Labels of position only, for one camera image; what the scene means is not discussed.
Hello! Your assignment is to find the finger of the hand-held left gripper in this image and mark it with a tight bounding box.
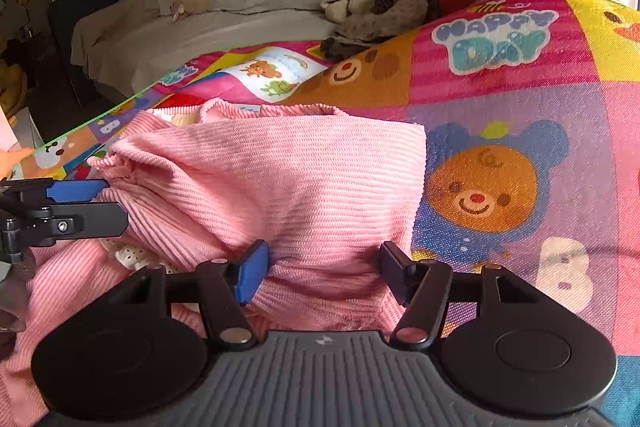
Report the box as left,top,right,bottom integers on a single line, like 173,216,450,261
0,178,111,208
27,202,130,246

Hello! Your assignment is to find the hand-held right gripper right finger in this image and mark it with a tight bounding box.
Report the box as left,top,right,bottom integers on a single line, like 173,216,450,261
379,241,553,352

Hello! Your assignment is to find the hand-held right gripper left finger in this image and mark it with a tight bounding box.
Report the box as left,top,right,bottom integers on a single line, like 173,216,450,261
105,239,271,352

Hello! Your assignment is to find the pink ribbed knit garment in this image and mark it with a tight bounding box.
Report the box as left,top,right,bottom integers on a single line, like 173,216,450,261
0,98,428,427

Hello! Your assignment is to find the person's left hand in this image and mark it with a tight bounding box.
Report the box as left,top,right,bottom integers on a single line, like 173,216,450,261
0,147,37,180

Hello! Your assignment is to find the white dotted cloth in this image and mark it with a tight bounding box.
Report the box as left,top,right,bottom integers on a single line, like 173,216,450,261
99,237,177,274

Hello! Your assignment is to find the colourful printed play mat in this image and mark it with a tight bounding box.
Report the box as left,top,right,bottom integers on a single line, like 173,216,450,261
20,0,640,427

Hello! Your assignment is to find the small beige plush toy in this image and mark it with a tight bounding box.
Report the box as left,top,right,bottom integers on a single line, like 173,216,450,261
169,0,214,24

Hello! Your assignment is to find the brown dotted cloth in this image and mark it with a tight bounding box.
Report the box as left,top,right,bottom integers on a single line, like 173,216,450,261
320,0,442,62

